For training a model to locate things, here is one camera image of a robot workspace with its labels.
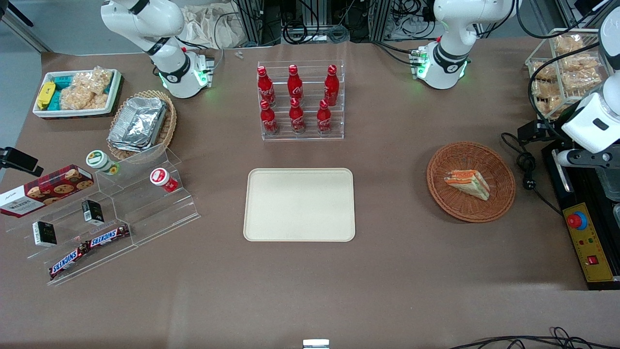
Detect triangular sandwich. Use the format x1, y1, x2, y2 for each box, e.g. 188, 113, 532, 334
444, 170, 490, 201

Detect beige plastic tray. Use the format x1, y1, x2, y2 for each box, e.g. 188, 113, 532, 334
243, 168, 356, 242

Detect round brown wicker basket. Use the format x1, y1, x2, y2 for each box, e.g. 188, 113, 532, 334
427, 141, 516, 223

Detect oval light wicker basket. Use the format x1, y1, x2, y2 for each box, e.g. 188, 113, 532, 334
107, 90, 177, 162

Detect white rectangular snack tray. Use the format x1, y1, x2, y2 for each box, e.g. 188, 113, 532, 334
32, 69, 122, 119

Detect metal baking tray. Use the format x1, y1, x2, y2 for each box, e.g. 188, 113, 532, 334
593, 167, 620, 202

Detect clear acrylic bottle rack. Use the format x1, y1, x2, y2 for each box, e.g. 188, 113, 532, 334
257, 60, 345, 142

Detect red Coca-Cola bottle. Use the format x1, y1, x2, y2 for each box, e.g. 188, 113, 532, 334
257, 66, 276, 108
289, 97, 307, 135
260, 99, 280, 136
288, 64, 304, 103
324, 64, 340, 107
317, 99, 333, 134

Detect red lidded white cup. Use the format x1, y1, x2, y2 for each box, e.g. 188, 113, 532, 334
150, 168, 179, 193

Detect clear acrylic stepped stand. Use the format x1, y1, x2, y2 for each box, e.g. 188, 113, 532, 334
5, 143, 201, 286

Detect stack of foil containers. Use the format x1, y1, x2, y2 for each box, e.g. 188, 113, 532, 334
108, 97, 168, 153

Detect beige cloth bag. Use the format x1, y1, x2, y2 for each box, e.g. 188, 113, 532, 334
180, 4, 248, 49

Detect Snickers chocolate bar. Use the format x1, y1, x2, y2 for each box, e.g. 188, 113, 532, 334
87, 224, 131, 249
48, 242, 93, 280

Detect green lidded white cup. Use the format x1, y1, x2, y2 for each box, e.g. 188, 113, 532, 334
86, 150, 120, 176

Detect small black carton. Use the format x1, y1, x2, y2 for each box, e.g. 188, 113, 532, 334
32, 221, 58, 248
81, 199, 105, 226

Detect black power adapter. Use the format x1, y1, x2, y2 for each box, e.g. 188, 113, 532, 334
517, 120, 549, 143

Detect clear bag of rice crackers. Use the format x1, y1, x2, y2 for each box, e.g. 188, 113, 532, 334
60, 86, 109, 111
72, 67, 114, 96

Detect clear bag of fried snacks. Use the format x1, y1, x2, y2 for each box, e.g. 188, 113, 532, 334
559, 53, 602, 94
532, 62, 558, 81
554, 35, 585, 55
531, 80, 563, 118

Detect red tartan Walkers cookie box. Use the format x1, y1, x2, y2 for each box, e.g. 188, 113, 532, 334
0, 164, 94, 218

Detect yellow snack packet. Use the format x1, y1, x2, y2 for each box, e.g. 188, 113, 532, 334
37, 81, 57, 111

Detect black control box yellow panel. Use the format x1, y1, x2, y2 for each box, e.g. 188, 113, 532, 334
542, 141, 620, 291

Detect black coiled cable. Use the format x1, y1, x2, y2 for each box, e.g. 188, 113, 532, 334
283, 21, 309, 45

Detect aluminium frame rack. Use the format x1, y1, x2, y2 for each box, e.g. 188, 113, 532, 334
232, 0, 394, 47

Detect black cable with plug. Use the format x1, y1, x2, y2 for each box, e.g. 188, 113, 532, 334
500, 132, 563, 217

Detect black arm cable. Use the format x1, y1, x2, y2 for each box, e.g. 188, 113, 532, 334
515, 0, 604, 142

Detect white wire rack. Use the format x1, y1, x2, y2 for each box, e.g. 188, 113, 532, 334
526, 28, 612, 120

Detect black clamp mount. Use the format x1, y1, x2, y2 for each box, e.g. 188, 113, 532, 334
0, 147, 44, 177

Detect black floor cables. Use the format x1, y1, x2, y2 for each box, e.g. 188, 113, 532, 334
448, 327, 620, 349

